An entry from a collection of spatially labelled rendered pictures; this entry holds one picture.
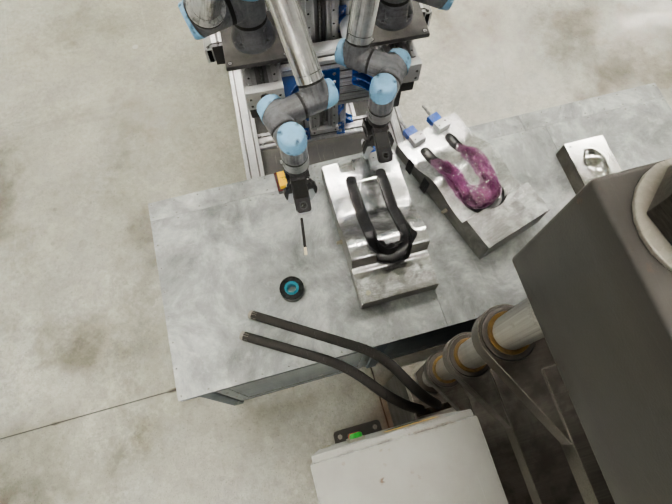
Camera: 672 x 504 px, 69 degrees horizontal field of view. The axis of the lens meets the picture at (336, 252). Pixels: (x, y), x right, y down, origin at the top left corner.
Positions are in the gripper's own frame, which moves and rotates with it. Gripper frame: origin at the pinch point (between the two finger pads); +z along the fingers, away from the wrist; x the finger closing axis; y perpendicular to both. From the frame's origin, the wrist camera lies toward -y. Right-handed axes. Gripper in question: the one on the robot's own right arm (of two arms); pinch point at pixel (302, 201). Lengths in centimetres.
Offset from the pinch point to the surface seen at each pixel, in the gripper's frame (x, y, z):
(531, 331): -22, -64, -73
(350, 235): -12.2, -14.3, 2.9
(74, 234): 115, 60, 95
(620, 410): -18, -75, -95
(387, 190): -29.5, -0.1, 7.0
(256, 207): 15.4, 9.5, 15.1
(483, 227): -55, -23, 4
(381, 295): -16.9, -34.5, 9.0
